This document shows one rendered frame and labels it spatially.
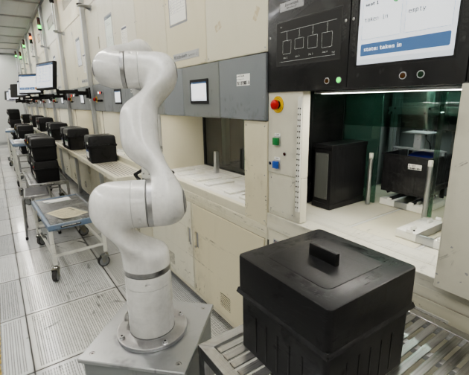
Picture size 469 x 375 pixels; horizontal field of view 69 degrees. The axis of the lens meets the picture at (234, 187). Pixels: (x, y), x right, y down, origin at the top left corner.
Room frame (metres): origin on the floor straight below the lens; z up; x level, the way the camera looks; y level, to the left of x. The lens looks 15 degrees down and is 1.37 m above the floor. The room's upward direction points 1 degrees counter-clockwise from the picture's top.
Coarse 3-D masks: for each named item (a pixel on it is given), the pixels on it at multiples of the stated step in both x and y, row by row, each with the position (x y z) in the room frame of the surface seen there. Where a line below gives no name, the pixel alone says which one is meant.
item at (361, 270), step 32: (256, 256) 0.74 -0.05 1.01; (288, 256) 0.73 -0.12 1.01; (320, 256) 0.71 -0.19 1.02; (352, 256) 0.73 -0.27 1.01; (384, 256) 0.72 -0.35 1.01; (256, 288) 0.69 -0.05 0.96; (288, 288) 0.60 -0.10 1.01; (320, 288) 0.59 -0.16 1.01; (352, 288) 0.59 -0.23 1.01; (384, 288) 0.60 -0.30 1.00; (288, 320) 0.60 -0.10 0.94; (320, 320) 0.53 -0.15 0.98; (352, 320) 0.55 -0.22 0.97; (384, 320) 0.61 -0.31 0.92; (320, 352) 0.53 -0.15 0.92
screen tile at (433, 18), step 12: (408, 0) 1.00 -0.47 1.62; (420, 0) 0.97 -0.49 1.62; (432, 0) 0.95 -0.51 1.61; (444, 0) 0.92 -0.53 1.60; (432, 12) 0.95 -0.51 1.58; (444, 12) 0.92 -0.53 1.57; (408, 24) 1.00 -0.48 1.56; (420, 24) 0.97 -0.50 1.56; (432, 24) 0.94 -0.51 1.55; (444, 24) 0.92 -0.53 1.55
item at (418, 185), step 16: (416, 144) 1.54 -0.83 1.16; (384, 160) 1.57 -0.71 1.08; (400, 160) 1.51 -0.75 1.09; (416, 160) 1.45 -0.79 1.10; (448, 160) 1.50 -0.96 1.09; (384, 176) 1.57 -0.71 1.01; (400, 176) 1.51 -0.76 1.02; (416, 176) 1.45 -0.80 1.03; (448, 176) 1.51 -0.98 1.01; (400, 192) 1.50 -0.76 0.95; (416, 192) 1.44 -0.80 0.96
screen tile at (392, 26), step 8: (368, 0) 1.10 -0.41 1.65; (376, 0) 1.08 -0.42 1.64; (384, 0) 1.06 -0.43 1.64; (392, 0) 1.04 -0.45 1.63; (400, 0) 1.02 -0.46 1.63; (368, 8) 1.10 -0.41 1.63; (376, 8) 1.08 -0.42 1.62; (384, 8) 1.06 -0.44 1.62; (392, 8) 1.04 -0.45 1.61; (400, 8) 1.02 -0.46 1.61; (392, 16) 1.04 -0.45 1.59; (400, 16) 1.02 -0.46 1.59; (368, 24) 1.10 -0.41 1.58; (376, 24) 1.08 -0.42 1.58; (384, 24) 1.05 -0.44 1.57; (392, 24) 1.03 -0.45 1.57; (400, 24) 1.02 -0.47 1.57; (368, 32) 1.09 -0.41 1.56; (376, 32) 1.07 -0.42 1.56; (384, 32) 1.05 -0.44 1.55; (392, 32) 1.03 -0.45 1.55
